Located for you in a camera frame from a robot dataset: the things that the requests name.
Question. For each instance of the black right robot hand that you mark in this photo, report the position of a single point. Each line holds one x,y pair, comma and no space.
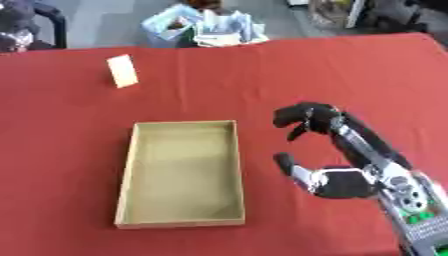
344,183

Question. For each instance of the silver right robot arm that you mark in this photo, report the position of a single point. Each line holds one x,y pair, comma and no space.
417,213

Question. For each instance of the tan open cardboard box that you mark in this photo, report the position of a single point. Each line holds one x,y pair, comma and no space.
181,173

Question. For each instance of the cream rectangular block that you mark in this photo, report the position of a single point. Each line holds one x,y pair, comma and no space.
122,70

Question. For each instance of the black chair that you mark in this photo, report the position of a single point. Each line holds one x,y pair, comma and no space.
35,23

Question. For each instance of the white frame stand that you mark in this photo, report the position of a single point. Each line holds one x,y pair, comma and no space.
338,13

